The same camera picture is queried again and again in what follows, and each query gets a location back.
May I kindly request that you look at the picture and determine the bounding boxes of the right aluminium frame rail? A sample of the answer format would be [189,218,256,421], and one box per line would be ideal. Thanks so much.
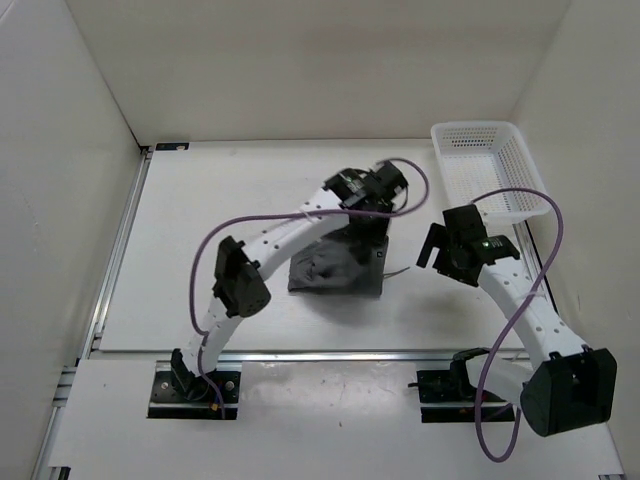
[509,219,626,480]

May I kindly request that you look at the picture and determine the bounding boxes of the aluminium frame rail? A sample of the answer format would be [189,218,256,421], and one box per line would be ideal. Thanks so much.
[509,219,626,480]
[89,348,531,367]
[30,146,155,479]

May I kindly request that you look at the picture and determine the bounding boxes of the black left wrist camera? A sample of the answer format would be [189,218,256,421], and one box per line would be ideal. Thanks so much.
[372,160,408,199]

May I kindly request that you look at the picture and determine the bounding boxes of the grey drawstring shorts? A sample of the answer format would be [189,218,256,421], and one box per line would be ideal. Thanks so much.
[288,228,407,298]

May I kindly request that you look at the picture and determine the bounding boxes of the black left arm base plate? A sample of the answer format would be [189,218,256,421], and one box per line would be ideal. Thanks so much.
[147,365,241,421]

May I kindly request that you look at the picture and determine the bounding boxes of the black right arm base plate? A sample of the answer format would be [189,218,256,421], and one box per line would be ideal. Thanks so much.
[407,370,515,424]

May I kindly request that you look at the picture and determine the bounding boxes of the front aluminium frame rail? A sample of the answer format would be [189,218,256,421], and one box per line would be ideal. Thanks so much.
[89,348,531,367]

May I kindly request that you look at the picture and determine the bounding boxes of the left aluminium frame rail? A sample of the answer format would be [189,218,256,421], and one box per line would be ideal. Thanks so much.
[30,146,155,479]

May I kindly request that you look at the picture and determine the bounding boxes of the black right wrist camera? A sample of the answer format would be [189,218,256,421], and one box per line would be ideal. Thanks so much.
[443,204,488,246]

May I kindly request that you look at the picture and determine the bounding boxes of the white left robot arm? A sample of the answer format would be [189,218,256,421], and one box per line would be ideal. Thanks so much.
[171,161,408,400]

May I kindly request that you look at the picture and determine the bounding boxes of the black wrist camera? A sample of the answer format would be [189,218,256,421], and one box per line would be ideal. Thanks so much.
[443,204,488,246]
[372,160,408,199]

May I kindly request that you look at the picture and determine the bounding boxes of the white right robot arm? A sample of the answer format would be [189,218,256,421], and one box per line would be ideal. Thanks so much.
[417,223,617,437]

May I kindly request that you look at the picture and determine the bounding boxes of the white perforated plastic basket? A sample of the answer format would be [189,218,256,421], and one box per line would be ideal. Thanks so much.
[431,121,551,225]

